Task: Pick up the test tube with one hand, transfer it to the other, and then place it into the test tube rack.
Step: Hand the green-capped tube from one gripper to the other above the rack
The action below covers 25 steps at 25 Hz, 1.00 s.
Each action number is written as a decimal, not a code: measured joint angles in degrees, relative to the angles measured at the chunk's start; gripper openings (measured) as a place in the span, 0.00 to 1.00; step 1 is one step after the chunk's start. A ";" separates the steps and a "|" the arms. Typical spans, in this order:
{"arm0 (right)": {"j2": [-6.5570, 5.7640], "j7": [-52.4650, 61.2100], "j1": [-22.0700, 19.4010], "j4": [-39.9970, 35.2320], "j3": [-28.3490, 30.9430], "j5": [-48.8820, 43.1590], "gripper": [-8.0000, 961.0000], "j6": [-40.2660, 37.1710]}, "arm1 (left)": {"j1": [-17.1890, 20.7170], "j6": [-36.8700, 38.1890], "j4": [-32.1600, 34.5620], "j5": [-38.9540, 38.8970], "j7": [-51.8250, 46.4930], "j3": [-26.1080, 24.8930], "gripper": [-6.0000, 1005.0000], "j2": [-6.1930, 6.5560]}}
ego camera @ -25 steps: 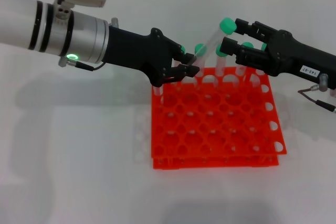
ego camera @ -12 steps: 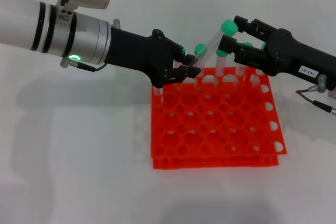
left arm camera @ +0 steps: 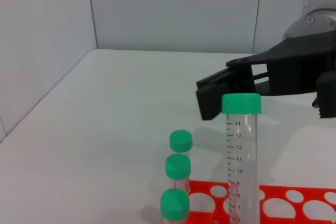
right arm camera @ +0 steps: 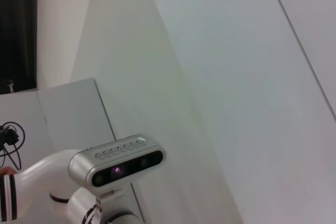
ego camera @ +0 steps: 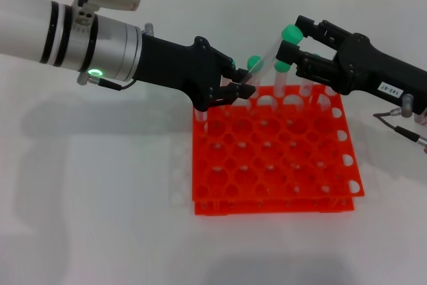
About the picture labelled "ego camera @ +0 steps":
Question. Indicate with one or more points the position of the orange plastic test tube rack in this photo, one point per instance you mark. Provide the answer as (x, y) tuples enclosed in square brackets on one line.
[(267, 165)]

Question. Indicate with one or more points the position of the clear graduated tube green cap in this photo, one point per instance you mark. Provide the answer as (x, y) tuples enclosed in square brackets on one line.
[(292, 34)]

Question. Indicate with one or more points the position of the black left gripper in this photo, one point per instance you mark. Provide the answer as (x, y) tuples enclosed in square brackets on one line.
[(173, 68)]

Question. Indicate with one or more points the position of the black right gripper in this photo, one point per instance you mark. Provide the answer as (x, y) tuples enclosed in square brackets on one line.
[(373, 71)]

